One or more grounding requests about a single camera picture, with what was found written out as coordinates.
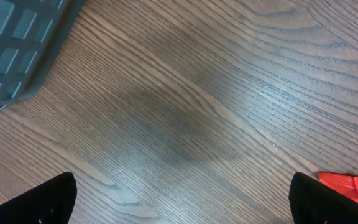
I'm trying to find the grey plastic mesh basket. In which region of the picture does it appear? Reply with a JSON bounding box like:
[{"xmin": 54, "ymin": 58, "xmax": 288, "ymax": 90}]
[{"xmin": 0, "ymin": 0, "xmax": 85, "ymax": 110}]

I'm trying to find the long orange spaghetti packet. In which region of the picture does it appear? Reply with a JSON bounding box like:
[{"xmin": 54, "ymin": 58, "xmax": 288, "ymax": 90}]
[{"xmin": 318, "ymin": 172, "xmax": 358, "ymax": 203}]

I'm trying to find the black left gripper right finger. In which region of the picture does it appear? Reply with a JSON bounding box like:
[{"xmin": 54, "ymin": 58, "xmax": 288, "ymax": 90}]
[{"xmin": 288, "ymin": 172, "xmax": 358, "ymax": 224}]

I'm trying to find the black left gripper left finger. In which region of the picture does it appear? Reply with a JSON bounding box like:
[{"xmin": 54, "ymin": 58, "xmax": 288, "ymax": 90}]
[{"xmin": 0, "ymin": 172, "xmax": 77, "ymax": 224}]

